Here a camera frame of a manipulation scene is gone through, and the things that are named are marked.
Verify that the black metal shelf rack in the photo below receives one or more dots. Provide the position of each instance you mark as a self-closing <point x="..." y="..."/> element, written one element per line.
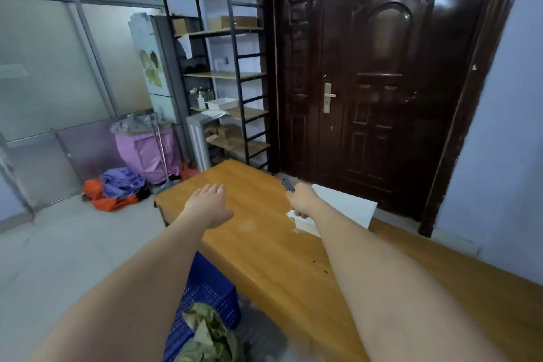
<point x="235" y="56"/>

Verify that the white plastic bottle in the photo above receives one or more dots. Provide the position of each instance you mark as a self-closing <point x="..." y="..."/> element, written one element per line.
<point x="201" y="101"/>

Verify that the orange plastic bag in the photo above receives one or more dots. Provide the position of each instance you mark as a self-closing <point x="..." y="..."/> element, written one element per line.
<point x="189" y="171"/>

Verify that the dark brown double door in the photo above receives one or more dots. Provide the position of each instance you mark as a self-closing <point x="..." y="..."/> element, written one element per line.
<point x="381" y="77"/>

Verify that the white cardboard box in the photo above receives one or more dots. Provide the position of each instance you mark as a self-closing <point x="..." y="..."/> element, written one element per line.
<point x="348" y="205"/>

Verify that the person's right hand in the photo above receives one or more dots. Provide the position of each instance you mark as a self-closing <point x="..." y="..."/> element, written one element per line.
<point x="303" y="200"/>

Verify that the person's right forearm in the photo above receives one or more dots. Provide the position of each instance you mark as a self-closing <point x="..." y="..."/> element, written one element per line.
<point x="381" y="289"/>

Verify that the small brown cardboard box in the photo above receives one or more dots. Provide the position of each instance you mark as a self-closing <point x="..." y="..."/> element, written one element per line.
<point x="183" y="25"/>

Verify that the white patterned refrigerator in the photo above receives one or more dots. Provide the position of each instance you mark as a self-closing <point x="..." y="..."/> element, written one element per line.
<point x="148" y="60"/>

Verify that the purple cloth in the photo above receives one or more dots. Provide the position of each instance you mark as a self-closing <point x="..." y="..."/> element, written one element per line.
<point x="123" y="182"/>

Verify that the person's left forearm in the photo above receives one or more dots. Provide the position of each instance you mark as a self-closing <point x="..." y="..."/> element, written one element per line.
<point x="135" y="289"/>

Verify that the open brown cardboard box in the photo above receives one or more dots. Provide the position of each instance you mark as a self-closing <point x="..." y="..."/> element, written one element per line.
<point x="225" y="132"/>

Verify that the pink bag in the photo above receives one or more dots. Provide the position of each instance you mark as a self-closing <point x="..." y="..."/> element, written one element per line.
<point x="146" y="156"/>

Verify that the person's right fingers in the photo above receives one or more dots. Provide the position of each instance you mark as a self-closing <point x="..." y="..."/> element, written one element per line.
<point x="293" y="207"/>

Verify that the orange cloth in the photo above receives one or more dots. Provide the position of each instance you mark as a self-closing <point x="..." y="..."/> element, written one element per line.
<point x="108" y="202"/>

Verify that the person's left hand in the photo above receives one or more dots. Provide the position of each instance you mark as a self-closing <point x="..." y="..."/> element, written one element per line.
<point x="205" y="207"/>

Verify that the grey plastic bag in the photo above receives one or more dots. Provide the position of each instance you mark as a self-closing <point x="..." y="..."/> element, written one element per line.
<point x="131" y="123"/>

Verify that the blue plastic crate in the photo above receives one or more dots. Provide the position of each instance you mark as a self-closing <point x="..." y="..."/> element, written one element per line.
<point x="205" y="285"/>

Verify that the dark utility knife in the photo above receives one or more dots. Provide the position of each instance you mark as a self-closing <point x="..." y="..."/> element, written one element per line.
<point x="288" y="185"/>

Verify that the person's left thumb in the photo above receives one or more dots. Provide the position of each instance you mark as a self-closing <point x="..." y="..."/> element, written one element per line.
<point x="228" y="213"/>

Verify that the flat brown cardboard box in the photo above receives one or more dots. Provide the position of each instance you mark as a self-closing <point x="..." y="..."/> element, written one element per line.
<point x="233" y="22"/>

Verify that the camouflage cloth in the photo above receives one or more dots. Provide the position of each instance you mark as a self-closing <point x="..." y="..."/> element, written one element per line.
<point x="208" y="332"/>

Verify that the white plastic tray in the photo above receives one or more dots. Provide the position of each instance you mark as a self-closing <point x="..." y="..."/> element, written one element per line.
<point x="221" y="103"/>

